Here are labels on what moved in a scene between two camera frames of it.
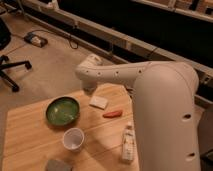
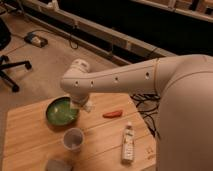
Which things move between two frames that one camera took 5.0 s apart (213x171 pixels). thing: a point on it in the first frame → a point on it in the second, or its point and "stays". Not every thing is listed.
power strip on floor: [36, 40] stays
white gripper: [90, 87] → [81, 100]
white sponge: [98, 102] → [88, 106]
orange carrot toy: [113, 114] stays
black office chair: [5, 38] stays
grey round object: [58, 165] stays
